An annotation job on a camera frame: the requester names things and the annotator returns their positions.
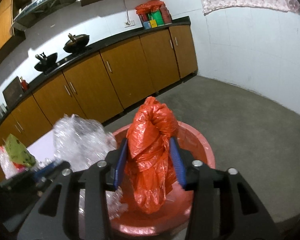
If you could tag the white plastic bag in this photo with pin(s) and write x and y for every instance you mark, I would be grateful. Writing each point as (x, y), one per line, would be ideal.
(6, 165)

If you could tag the orange plastic bag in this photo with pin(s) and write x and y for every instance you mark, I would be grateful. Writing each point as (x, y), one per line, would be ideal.
(19, 167)

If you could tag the red bag on boxes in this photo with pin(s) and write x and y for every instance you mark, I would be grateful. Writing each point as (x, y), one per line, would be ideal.
(150, 6)

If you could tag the lower wooden cabinets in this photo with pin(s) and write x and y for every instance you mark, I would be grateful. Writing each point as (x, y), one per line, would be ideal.
(108, 77)

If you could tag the red bottle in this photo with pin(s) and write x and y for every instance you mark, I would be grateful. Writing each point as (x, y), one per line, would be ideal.
(24, 84)

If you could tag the green plastic bag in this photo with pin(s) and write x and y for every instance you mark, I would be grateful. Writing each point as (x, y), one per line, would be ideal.
(18, 153)

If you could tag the red plastic trash basket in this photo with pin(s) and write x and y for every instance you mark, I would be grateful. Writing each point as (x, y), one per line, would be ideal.
(175, 212)

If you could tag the black wok left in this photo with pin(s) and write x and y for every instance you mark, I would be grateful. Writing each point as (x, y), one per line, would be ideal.
(45, 62)

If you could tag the bubble wrap sheet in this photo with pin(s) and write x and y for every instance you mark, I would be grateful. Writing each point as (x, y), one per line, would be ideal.
(81, 142)

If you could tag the colourful boxes on counter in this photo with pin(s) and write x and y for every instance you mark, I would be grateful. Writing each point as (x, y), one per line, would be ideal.
(154, 17)

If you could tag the black wok with lid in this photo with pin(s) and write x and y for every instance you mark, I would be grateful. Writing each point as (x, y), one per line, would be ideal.
(76, 43)

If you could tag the steel range hood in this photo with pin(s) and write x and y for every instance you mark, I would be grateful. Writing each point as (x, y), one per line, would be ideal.
(45, 2)

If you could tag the white tablecloth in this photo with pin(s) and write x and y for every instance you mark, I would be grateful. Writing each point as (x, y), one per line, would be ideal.
(43, 149)

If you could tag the red plastic bag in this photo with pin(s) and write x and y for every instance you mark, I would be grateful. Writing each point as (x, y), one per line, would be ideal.
(149, 165)

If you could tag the dark cutting board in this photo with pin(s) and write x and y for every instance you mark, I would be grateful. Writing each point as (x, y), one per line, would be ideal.
(13, 92)

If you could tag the wall power socket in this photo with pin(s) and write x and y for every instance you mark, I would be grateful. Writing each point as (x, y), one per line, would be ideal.
(130, 23)

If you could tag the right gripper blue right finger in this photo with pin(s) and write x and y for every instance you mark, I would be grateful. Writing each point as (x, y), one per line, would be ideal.
(177, 160)

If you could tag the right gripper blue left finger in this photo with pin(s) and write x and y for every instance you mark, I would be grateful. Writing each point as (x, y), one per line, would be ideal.
(120, 163)

